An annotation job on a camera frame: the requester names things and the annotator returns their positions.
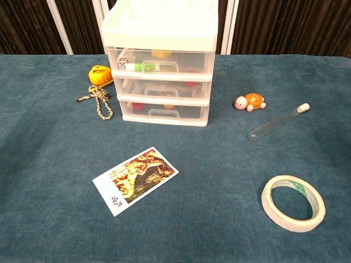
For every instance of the clear drawer with red ball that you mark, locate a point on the clear drawer with red ball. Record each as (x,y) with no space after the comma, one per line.
(163,113)

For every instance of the clear drawer with wooden pieces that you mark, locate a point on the clear drawer with wooden pieces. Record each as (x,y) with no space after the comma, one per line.
(161,91)

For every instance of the small red object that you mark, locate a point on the small red object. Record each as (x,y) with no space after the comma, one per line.
(191,83)
(192,71)

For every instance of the clear drawer with glue stick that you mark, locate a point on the clear drawer with glue stick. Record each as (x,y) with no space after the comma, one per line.
(161,65)

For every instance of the yellow duck toy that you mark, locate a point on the yellow duck toy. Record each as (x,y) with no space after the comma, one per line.
(169,106)

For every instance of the red ball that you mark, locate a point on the red ball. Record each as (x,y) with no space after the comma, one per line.
(136,106)

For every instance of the picture card white border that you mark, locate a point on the picture card white border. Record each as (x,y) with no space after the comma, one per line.
(137,178)

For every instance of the white green glue stick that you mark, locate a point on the white green glue stick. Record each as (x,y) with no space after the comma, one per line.
(140,67)

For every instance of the yellow toy block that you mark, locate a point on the yellow toy block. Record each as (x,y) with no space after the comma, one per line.
(160,54)

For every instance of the orange pink turtle toy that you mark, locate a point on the orange pink turtle toy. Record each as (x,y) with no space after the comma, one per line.
(253,100)

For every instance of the white die black dots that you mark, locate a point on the white die black dots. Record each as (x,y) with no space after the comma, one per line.
(122,63)

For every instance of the yellow tape measure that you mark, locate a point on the yellow tape measure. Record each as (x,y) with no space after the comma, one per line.
(98,75)

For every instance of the glass test tube white cap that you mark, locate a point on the glass test tube white cap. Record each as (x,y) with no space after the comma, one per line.
(274,123)

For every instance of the teal table cloth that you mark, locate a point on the teal table cloth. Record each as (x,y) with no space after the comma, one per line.
(55,164)

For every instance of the beige masking tape roll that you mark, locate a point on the beige masking tape roll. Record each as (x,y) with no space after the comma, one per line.
(290,226)

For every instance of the white plastic drawer cabinet frame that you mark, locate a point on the white plastic drawer cabinet frame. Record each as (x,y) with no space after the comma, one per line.
(159,30)

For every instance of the white frame post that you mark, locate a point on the white frame post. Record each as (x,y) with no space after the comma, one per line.
(59,27)
(230,27)
(96,16)

